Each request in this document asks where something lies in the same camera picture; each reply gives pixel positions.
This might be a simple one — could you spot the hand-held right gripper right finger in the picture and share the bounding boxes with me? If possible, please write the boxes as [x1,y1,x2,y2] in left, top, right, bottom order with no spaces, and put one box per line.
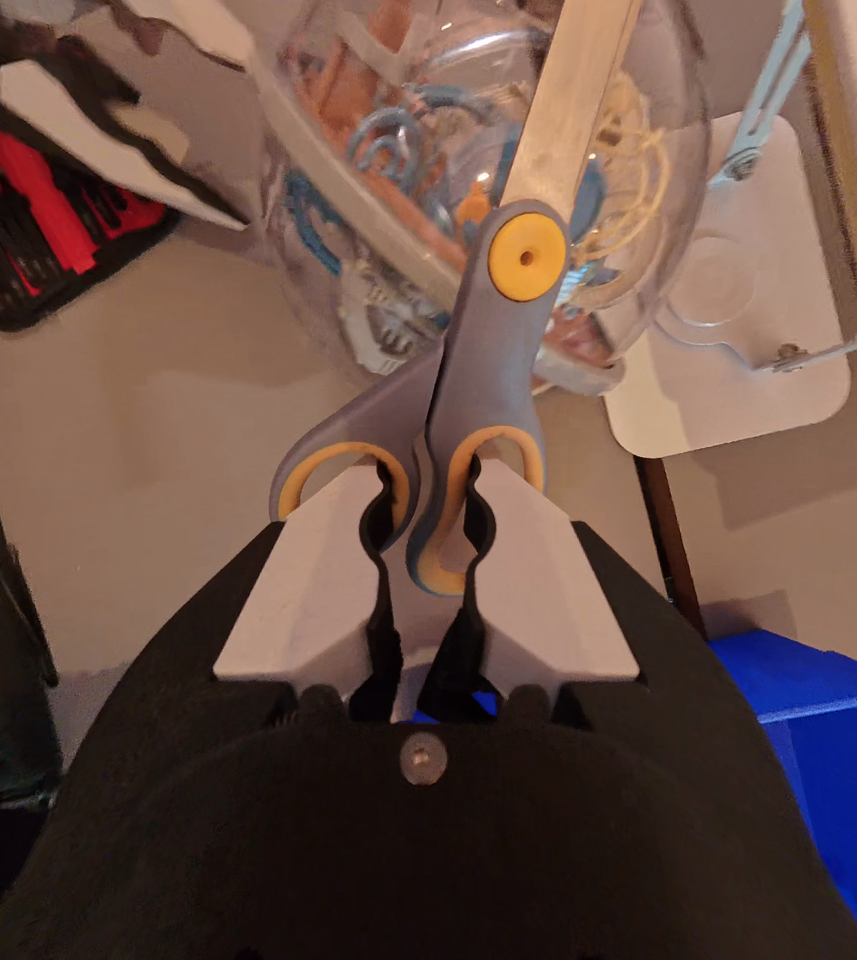
[417,453,641,695]

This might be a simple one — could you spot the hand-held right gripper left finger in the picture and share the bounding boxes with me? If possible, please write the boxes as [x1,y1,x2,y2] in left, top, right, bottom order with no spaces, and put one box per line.
[213,461,403,684]

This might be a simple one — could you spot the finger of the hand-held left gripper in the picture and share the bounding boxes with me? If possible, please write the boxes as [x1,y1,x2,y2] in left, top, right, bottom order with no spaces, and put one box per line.
[0,60,251,231]
[119,0,259,70]

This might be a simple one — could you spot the black zip case red lining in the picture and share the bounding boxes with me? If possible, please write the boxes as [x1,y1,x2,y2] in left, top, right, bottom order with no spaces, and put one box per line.
[0,112,182,333]

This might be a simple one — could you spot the clear maze ball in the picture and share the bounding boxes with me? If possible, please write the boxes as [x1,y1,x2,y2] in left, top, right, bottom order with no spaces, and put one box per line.
[248,0,711,395]

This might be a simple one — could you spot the grey and yellow scissors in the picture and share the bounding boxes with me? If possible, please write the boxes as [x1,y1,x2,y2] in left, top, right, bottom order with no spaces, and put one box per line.
[269,0,643,597]

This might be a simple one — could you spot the white card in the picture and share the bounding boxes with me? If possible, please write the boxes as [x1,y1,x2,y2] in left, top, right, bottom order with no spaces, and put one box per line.
[604,111,852,460]

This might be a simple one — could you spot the blue plastic bin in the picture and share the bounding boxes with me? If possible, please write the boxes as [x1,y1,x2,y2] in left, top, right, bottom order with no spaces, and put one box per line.
[707,628,857,960]

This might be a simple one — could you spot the clear plastic stand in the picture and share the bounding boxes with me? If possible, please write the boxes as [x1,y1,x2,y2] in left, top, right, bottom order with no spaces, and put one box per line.
[657,236,767,350]

